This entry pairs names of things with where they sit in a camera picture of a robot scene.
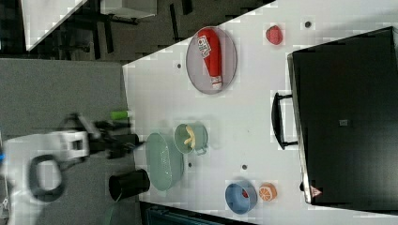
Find red plush ketchup bottle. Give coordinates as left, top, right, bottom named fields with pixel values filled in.
left=197, top=28, right=222, bottom=90

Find yellow plush banana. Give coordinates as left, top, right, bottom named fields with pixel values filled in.
left=184, top=126, right=196, bottom=149

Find blue bowl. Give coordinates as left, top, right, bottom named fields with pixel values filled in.
left=224, top=180, right=257, bottom=215

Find orange plush slice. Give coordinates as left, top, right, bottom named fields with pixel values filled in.
left=259, top=183, right=277, bottom=202

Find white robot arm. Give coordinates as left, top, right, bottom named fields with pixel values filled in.
left=1, top=126, right=141, bottom=225

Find green perforated colander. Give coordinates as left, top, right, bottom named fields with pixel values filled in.
left=145, top=132, right=184, bottom=191

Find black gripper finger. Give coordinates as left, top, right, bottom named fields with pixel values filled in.
left=95, top=121, right=131, bottom=129
left=122, top=142, right=144, bottom=151

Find green mug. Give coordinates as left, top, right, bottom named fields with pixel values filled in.
left=174, top=123, right=208, bottom=156

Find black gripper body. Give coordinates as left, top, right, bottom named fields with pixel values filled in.
left=88, top=123, right=126, bottom=159

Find black cylinder cup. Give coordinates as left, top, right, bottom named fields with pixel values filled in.
left=108, top=169, right=150, bottom=202

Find red plush strawberry in bowl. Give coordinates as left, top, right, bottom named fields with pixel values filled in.
left=241, top=189, right=249, bottom=198

